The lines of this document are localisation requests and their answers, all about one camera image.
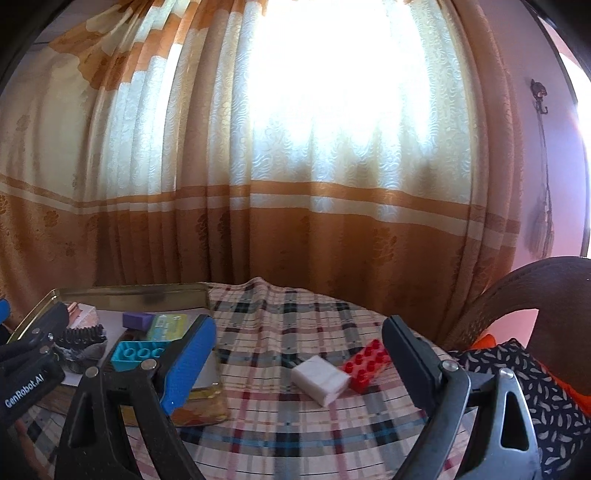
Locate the red toy brick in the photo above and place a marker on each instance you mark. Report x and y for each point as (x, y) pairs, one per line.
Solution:
(367, 367)

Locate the brown wooden chair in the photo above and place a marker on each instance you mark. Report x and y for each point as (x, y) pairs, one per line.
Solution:
(521, 286)

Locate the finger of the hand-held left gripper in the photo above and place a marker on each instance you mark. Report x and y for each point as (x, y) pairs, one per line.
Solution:
(3, 311)
(41, 323)

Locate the gold tin tray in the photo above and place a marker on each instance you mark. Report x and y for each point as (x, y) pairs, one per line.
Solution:
(138, 295)

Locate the dark patterned cushion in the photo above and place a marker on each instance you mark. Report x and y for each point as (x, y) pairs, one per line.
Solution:
(549, 424)

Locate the wall hook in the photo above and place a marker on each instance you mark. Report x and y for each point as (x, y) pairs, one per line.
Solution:
(538, 92)

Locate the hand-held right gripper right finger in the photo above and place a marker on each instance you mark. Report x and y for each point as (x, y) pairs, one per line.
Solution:
(411, 360)

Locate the green and white packet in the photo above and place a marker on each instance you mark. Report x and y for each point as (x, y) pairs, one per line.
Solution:
(168, 326)

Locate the teal toy brick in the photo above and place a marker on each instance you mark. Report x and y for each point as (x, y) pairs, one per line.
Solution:
(134, 355)

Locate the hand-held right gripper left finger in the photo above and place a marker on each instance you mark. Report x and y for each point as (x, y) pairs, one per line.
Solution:
(189, 364)

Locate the purple block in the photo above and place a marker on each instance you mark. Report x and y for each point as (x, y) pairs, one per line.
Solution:
(137, 319)

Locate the cream and orange curtain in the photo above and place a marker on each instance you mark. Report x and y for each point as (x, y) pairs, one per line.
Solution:
(286, 161)

